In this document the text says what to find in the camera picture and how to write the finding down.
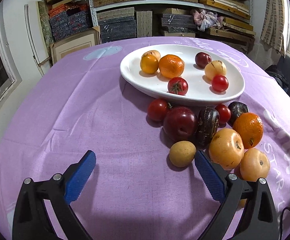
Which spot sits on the stack of grey patterned boxes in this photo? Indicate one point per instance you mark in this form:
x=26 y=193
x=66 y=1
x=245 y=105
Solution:
x=117 y=25

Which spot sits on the small yellow pepino melon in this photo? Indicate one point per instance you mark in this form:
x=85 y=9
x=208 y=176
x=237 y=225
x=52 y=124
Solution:
x=152 y=54

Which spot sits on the wooden picture frame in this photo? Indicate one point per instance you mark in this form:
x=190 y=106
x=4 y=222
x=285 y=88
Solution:
x=75 y=46

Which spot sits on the small tan round fruit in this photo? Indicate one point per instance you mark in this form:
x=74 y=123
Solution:
x=182 y=154

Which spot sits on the yellow-orange tangerine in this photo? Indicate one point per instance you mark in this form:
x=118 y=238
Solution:
x=149 y=64

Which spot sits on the large yellow pepino melon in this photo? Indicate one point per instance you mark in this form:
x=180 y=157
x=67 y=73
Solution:
x=226 y=148

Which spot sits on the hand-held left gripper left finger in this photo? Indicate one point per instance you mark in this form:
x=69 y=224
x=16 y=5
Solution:
x=81 y=175

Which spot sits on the large orange tangerine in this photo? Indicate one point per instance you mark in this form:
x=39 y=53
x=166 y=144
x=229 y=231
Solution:
x=248 y=130

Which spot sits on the metal shelving unit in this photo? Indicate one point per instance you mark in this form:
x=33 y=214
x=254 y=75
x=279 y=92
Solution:
x=145 y=3

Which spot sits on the small dark red plum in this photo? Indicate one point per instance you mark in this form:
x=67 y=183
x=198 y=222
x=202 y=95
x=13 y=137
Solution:
x=203 y=59

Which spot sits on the medium yellow pepino melon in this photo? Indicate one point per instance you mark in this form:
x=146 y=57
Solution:
x=254 y=164

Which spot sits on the stack of dark blue boxes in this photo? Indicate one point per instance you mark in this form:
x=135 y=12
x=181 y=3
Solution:
x=68 y=22

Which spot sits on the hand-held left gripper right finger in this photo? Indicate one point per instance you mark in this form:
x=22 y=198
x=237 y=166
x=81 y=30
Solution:
x=208 y=175

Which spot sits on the purple-striped pepino melon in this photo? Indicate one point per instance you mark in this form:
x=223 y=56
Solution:
x=215 y=68

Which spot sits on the white oval plate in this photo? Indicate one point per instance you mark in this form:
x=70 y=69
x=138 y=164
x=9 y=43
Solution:
x=135 y=67

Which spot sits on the pink plastic bag bundle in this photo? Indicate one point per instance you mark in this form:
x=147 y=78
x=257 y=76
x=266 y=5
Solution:
x=206 y=17

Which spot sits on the red cherry tomato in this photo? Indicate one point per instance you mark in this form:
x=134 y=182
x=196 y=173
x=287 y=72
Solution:
x=158 y=110
x=223 y=113
x=177 y=86
x=219 y=83

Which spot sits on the large dark red plum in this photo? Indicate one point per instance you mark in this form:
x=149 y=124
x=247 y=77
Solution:
x=180 y=123

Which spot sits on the purple printed tablecloth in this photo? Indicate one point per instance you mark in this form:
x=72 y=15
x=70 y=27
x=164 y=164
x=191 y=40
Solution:
x=97 y=120

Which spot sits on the black bag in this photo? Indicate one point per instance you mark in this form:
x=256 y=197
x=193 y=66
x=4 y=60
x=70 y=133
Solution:
x=276 y=73

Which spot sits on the upright woven box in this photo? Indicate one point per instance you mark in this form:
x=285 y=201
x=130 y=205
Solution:
x=144 y=23

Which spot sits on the stack of dark ribboned boxes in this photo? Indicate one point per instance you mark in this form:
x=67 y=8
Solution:
x=178 y=22

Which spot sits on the dark brown water chestnut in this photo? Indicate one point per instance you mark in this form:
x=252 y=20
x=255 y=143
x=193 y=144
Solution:
x=207 y=126
x=237 y=108

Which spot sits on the white leaning board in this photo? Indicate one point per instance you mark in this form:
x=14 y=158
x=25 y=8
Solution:
x=34 y=30

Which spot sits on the stack of flat straw boxes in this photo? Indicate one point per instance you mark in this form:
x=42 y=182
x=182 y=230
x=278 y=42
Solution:
x=230 y=12

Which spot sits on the small orange tangerine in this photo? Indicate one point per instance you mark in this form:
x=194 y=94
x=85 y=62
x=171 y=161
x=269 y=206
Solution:
x=171 y=66

